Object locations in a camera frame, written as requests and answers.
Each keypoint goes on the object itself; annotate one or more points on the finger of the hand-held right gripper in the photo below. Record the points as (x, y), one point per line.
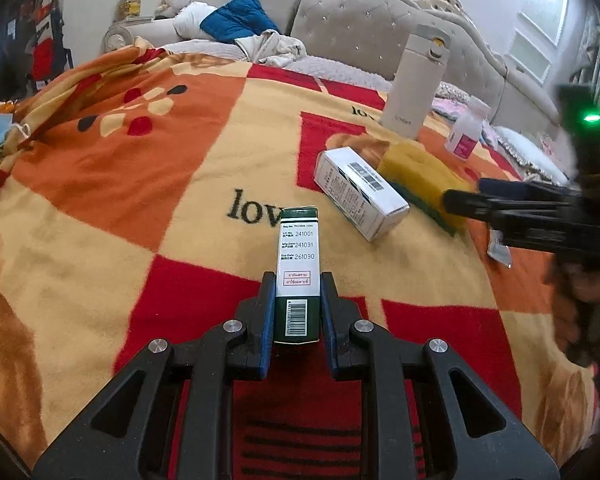
(505, 187)
(470, 205)

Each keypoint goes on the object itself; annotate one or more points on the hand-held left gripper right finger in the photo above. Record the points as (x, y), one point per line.
(328, 330)

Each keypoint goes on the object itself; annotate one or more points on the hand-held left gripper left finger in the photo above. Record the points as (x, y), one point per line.
(266, 325)

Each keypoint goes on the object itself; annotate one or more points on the dark green small box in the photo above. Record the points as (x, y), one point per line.
(297, 320)

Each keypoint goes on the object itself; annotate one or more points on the yellow green sponge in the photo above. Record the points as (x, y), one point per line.
(420, 170)

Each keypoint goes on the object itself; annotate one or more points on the person's right hand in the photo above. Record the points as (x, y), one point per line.
(580, 310)

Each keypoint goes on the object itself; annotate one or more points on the white cushion with trim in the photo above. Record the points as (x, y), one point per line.
(530, 152)

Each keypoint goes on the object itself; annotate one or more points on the small silver packet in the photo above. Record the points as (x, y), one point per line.
(497, 250)

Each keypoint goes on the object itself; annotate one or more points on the white pill bottle pink label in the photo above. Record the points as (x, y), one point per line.
(462, 135)

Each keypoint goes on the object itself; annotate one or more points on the folded pink blue blanket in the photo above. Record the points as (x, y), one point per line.
(450, 107)

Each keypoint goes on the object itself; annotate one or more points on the white medicine box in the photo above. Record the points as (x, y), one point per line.
(360, 200)

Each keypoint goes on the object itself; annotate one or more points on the beige thermos bottle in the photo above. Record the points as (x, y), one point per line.
(410, 95)

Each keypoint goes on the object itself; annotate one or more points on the orange red printed blanket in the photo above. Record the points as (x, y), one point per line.
(130, 185)

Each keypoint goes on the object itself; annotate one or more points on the beige tufted sofa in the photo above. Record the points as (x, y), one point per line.
(360, 35)

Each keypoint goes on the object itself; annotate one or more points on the white crumpled cloth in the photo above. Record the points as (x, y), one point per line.
(275, 50)

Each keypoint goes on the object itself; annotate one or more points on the blue padded jacket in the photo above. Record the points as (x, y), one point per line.
(235, 20)

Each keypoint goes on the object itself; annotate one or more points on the white pillow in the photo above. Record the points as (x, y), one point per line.
(192, 20)

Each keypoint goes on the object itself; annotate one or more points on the beige plush bear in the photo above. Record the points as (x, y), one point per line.
(175, 0)

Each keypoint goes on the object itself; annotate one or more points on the red black jacket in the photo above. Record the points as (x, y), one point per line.
(45, 60)

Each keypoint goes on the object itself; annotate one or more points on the glass jar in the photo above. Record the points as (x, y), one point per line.
(130, 7)

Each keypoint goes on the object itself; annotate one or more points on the white cabinet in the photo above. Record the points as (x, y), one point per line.
(95, 0)

